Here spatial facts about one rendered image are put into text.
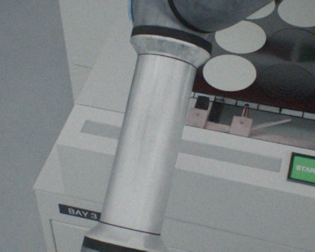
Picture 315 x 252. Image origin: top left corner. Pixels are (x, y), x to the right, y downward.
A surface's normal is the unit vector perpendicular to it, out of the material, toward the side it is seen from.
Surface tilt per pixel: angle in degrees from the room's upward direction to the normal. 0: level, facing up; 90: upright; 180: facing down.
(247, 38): 0
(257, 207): 90
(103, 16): 90
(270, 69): 0
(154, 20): 38
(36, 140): 0
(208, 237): 90
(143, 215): 43
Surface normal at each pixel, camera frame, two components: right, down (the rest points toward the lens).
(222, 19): 0.07, 0.89
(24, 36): 0.00, -0.67
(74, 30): -0.26, 0.72
